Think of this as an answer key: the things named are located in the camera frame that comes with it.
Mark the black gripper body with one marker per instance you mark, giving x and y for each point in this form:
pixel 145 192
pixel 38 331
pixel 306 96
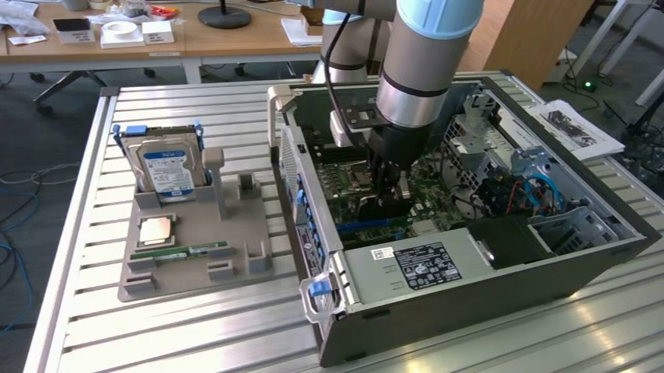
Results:
pixel 400 145

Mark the graphics card with black heatsink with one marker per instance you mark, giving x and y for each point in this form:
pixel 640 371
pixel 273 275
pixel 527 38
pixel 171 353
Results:
pixel 384 211

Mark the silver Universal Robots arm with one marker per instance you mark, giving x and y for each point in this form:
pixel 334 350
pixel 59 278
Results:
pixel 420 58

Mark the CPU socket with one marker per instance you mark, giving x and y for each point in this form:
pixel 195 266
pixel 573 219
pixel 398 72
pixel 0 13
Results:
pixel 361 176

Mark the green motherboard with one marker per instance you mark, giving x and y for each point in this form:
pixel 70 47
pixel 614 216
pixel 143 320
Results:
pixel 425 206

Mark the installed RAM stick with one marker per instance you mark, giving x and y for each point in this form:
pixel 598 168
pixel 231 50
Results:
pixel 350 202

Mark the metal disk bay cage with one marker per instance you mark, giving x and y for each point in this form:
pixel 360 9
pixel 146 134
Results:
pixel 467 155

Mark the grey power supply unit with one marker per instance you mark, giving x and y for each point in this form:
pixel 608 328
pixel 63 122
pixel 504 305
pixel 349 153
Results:
pixel 373 279

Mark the printed paper stack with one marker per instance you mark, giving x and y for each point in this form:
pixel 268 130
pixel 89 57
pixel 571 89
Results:
pixel 576 128

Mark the open dark grey PC case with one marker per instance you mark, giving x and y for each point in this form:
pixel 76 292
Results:
pixel 467 311

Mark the white papers on desk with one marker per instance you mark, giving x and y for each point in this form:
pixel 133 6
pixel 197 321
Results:
pixel 301 33

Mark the wooden cabinet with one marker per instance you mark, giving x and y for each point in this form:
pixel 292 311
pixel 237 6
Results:
pixel 519 39

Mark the grey plastic parts rack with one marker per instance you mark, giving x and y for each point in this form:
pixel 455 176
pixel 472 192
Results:
pixel 207 248

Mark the device with green light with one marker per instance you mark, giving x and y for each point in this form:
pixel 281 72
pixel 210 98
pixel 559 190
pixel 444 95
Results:
pixel 588 84

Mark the hard disk with blue label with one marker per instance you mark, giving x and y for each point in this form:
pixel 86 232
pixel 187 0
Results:
pixel 166 171

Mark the green RAM stick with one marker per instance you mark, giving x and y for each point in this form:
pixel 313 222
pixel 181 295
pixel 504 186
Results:
pixel 177 252

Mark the CPU with metal lid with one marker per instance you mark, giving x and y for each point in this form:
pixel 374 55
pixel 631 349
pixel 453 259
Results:
pixel 155 231

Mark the white table leg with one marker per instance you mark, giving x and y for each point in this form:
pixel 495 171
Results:
pixel 596 42

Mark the black round lamp base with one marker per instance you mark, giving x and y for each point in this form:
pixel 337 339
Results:
pixel 226 17

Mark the blue plastic disk carrier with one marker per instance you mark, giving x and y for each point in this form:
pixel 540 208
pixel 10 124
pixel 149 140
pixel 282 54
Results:
pixel 135 130

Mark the plain white box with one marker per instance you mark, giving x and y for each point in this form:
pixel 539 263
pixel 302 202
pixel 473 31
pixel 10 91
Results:
pixel 158 33

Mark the red small item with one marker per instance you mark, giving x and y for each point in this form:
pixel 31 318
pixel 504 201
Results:
pixel 163 12

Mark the white box with tape roll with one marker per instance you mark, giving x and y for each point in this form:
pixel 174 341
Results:
pixel 122 35

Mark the black office chair base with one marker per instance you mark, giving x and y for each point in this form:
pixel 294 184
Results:
pixel 62 83

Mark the white box with black top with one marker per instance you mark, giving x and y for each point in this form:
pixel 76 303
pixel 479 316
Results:
pixel 75 31

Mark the wooden office desk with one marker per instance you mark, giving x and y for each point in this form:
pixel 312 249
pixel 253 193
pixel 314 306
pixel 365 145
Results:
pixel 62 50

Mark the white paper card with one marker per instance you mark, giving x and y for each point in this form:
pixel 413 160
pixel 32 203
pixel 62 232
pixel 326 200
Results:
pixel 26 39

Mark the clear plastic bag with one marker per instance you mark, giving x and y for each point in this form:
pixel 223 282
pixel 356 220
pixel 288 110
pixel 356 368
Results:
pixel 20 17

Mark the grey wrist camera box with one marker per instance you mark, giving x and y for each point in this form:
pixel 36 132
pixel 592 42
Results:
pixel 345 132

